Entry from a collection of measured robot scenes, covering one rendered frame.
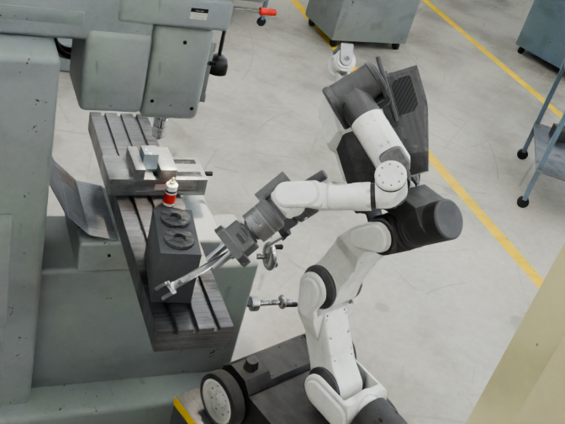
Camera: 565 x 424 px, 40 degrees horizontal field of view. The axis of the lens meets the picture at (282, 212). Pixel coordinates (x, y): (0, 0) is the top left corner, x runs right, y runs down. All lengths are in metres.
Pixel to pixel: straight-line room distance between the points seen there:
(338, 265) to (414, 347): 1.66
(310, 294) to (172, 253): 0.49
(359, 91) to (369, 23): 5.15
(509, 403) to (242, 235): 1.14
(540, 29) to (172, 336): 6.64
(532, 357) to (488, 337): 3.39
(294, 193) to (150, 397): 1.40
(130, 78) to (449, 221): 1.01
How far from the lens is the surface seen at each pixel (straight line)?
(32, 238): 2.53
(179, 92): 2.48
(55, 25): 2.31
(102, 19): 2.32
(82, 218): 2.69
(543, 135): 6.03
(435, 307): 4.33
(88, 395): 3.09
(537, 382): 0.92
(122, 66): 2.38
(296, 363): 2.82
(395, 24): 7.35
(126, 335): 2.99
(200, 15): 2.36
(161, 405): 3.11
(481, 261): 4.86
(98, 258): 2.70
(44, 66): 2.22
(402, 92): 2.20
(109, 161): 2.80
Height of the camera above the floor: 2.51
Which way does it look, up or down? 33 degrees down
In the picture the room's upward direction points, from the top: 16 degrees clockwise
